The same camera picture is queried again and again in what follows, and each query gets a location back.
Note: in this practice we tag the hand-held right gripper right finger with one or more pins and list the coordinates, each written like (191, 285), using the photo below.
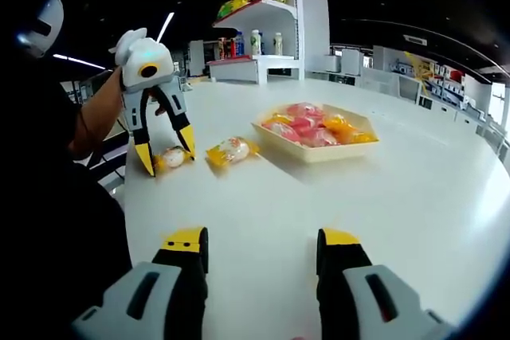
(360, 300)

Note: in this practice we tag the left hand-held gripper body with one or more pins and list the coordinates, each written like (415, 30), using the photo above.
(139, 55)

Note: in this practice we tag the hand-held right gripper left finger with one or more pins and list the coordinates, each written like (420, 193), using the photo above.
(161, 300)

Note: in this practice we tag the yellow marshmallow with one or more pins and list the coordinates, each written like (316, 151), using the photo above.
(235, 151)
(172, 157)

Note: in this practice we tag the pile of marshmallows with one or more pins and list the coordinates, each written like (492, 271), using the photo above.
(307, 125)

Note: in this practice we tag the beige hexagonal bowl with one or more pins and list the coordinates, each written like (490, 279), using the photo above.
(318, 155)

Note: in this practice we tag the person's left hand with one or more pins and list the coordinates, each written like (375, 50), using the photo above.
(157, 106)

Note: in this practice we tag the ceiling strip light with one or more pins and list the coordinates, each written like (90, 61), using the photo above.
(167, 27)
(79, 61)

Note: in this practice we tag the blue bottle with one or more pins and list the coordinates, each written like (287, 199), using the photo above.
(239, 43)

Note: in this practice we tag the white worn device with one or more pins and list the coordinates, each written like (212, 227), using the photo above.
(52, 17)

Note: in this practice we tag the green snack packet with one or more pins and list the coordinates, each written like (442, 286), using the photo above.
(227, 8)

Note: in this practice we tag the white bottle green label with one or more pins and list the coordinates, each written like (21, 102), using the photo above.
(256, 42)

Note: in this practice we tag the cream white bottle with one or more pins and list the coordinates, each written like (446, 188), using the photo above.
(278, 43)

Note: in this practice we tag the person in black shirt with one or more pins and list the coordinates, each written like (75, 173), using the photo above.
(52, 216)

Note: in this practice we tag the white display shelf unit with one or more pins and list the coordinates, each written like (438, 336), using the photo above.
(315, 29)

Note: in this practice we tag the white box appliance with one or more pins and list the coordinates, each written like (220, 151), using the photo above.
(352, 62)

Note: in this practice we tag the yellow lattice stand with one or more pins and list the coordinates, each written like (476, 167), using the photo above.
(418, 69)

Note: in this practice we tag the red storage box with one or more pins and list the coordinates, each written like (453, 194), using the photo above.
(456, 76)

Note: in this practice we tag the ceiling air vent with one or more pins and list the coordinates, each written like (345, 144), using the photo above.
(415, 39)

